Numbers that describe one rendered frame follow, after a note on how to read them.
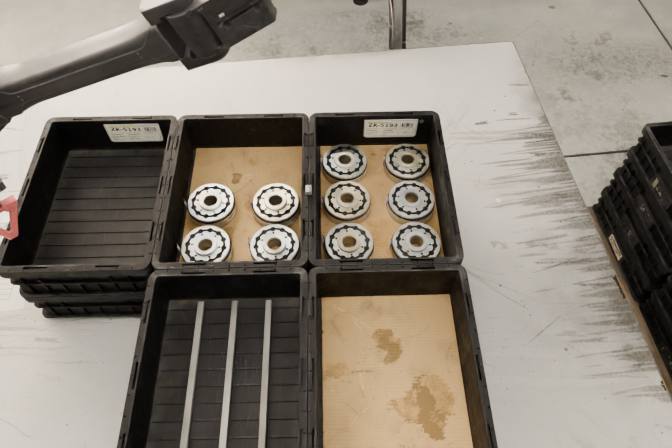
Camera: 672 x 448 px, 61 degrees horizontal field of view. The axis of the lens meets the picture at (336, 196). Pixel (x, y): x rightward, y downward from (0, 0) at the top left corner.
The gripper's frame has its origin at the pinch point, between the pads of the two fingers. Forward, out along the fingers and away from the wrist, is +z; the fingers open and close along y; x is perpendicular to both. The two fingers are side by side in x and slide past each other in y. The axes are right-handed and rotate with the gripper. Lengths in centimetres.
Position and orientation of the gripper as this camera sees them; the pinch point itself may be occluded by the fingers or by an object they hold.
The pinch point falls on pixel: (3, 220)
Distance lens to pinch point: 110.9
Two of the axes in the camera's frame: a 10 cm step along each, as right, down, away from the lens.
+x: 7.4, -5.1, 4.3
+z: 1.3, 7.5, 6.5
